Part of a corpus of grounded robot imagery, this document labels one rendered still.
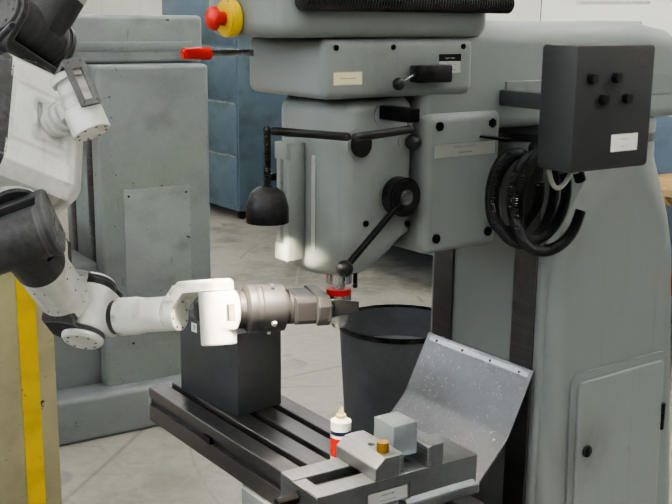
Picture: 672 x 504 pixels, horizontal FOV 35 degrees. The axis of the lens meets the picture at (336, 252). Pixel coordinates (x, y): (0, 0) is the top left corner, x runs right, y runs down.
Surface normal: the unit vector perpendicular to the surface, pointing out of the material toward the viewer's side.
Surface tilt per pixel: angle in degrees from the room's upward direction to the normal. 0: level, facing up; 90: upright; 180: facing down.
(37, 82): 59
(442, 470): 90
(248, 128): 90
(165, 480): 0
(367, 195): 90
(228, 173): 90
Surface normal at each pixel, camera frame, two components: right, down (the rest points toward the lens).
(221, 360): -0.74, 0.14
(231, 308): 0.29, -0.07
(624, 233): 0.59, 0.18
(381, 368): -0.37, 0.26
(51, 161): 0.72, -0.40
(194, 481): 0.01, -0.98
